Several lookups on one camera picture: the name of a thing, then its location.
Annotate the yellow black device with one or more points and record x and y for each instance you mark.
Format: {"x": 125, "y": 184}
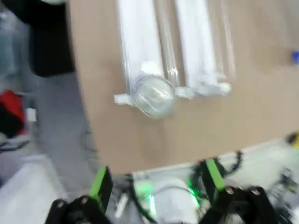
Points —
{"x": 294, "y": 140}

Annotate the large black object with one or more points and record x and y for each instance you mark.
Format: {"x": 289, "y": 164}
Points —
{"x": 51, "y": 42}

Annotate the aluminium mounting frame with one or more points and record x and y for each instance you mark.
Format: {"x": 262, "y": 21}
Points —
{"x": 257, "y": 154}

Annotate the blue white drink can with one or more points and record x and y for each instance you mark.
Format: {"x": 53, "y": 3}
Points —
{"x": 155, "y": 95}

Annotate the red black bag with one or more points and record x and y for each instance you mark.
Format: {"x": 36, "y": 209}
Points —
{"x": 9, "y": 100}

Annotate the small blue object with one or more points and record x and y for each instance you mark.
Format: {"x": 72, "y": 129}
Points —
{"x": 295, "y": 57}

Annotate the white can dispenser rack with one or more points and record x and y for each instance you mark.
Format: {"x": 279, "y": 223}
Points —
{"x": 140, "y": 35}

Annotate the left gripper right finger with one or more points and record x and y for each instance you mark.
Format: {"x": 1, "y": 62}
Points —
{"x": 215, "y": 179}

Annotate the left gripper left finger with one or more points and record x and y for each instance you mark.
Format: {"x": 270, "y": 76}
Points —
{"x": 102, "y": 186}

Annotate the small white box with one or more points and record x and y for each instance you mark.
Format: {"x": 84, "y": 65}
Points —
{"x": 31, "y": 115}

